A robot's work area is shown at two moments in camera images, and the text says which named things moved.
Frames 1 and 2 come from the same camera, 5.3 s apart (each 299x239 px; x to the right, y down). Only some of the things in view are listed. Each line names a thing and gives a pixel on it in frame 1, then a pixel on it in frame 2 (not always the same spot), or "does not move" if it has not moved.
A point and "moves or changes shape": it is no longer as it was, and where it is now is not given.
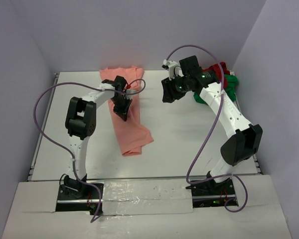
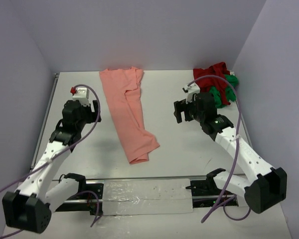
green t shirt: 232,81 does not move
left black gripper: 122,112 → 88,110
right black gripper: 168,95 → 180,106
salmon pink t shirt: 133,133 moves or changes shape
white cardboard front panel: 144,209 does not move
